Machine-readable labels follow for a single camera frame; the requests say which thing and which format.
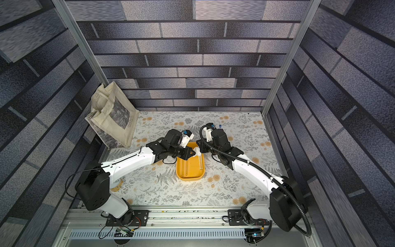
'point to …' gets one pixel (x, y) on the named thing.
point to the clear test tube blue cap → (186, 168)
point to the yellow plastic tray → (193, 169)
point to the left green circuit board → (123, 233)
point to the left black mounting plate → (132, 218)
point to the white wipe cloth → (197, 150)
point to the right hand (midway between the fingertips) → (196, 140)
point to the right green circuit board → (252, 234)
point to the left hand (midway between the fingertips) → (196, 153)
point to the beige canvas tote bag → (112, 115)
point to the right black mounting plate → (237, 217)
